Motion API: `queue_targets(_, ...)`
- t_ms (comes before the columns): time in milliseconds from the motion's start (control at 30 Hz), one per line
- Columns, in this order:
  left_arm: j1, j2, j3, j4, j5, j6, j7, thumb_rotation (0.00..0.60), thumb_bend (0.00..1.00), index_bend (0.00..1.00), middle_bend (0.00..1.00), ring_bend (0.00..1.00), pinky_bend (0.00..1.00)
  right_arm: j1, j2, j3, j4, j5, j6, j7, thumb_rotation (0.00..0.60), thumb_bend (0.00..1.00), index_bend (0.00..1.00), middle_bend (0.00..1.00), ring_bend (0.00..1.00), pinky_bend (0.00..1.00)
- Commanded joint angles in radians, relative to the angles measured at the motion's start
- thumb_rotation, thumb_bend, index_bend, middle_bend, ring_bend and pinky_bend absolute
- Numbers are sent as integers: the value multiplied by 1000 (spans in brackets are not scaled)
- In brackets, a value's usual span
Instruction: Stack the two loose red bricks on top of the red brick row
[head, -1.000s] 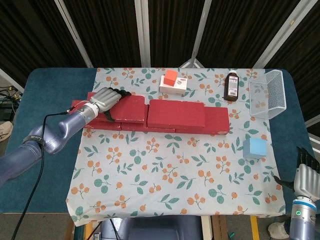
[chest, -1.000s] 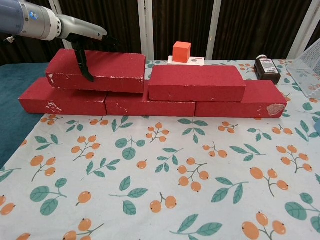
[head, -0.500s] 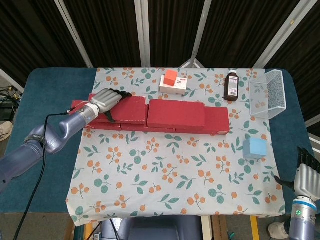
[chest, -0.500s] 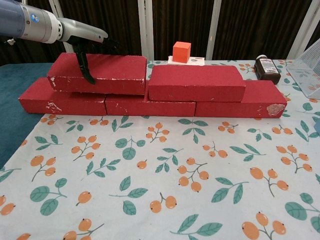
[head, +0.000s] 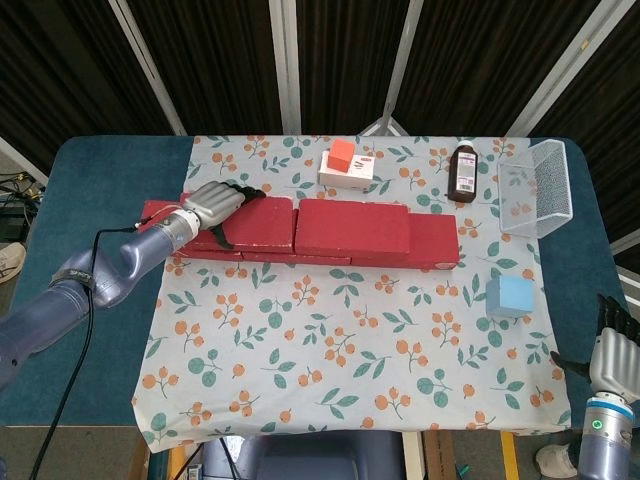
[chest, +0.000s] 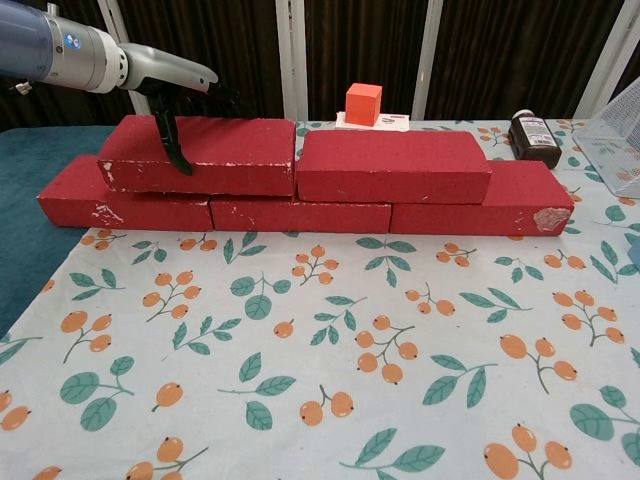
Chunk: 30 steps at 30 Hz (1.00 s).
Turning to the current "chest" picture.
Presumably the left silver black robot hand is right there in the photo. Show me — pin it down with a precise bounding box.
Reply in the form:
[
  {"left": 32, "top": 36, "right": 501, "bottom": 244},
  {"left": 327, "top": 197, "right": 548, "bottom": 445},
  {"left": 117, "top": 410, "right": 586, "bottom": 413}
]
[{"left": 117, "top": 42, "right": 246, "bottom": 176}]

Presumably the red brick with white scuffs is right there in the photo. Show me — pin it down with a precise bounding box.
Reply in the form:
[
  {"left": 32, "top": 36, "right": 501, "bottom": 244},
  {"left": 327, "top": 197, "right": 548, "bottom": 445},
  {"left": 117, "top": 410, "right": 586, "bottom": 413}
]
[{"left": 97, "top": 115, "right": 297, "bottom": 197}]

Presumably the red foam brick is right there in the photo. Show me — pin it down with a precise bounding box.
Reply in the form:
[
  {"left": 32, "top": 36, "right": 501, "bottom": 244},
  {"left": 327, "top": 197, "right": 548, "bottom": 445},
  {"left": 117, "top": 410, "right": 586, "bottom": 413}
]
[
  {"left": 37, "top": 154, "right": 215, "bottom": 232},
  {"left": 209, "top": 194, "right": 393, "bottom": 234},
  {"left": 296, "top": 130, "right": 493, "bottom": 205}
]

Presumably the orange foam cube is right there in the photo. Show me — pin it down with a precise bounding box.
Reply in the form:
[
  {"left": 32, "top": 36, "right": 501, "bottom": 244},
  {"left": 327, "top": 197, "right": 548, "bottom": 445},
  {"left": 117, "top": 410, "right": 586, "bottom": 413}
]
[{"left": 345, "top": 82, "right": 384, "bottom": 127}]

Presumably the teal felt table cover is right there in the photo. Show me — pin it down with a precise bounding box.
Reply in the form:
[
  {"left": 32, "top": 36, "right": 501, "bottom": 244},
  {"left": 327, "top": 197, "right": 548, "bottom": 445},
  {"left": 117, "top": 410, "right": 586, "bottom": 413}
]
[{"left": 0, "top": 124, "right": 119, "bottom": 337}]

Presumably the white cardboard box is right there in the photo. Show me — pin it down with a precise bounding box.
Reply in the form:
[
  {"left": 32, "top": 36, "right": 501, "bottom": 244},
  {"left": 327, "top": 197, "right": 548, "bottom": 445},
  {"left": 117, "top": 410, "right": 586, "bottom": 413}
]
[{"left": 334, "top": 112, "right": 412, "bottom": 132}]

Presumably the floral fruit print tablecloth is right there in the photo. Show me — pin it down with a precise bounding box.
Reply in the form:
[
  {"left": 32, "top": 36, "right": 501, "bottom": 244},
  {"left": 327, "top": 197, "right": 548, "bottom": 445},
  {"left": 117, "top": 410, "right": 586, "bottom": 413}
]
[{"left": 0, "top": 119, "right": 640, "bottom": 480}]

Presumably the brown medicine bottle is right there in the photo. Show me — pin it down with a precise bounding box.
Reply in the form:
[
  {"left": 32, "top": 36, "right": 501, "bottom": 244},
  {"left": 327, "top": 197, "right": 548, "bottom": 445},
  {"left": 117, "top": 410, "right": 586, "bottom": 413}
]
[{"left": 508, "top": 110, "right": 562, "bottom": 170}]

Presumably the red brick with chipped corner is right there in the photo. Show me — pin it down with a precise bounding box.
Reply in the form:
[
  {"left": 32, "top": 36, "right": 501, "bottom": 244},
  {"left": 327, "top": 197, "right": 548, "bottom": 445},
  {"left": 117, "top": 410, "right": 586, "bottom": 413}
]
[{"left": 388, "top": 159, "right": 575, "bottom": 235}]

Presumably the white metal frame post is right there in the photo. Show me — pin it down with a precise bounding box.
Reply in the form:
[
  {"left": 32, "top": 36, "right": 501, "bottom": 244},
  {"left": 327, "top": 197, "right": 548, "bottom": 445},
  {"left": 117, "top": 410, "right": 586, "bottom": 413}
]
[
  {"left": 97, "top": 0, "right": 154, "bottom": 125},
  {"left": 412, "top": 0, "right": 444, "bottom": 121},
  {"left": 582, "top": 0, "right": 640, "bottom": 120},
  {"left": 275, "top": 0, "right": 309, "bottom": 121}
]

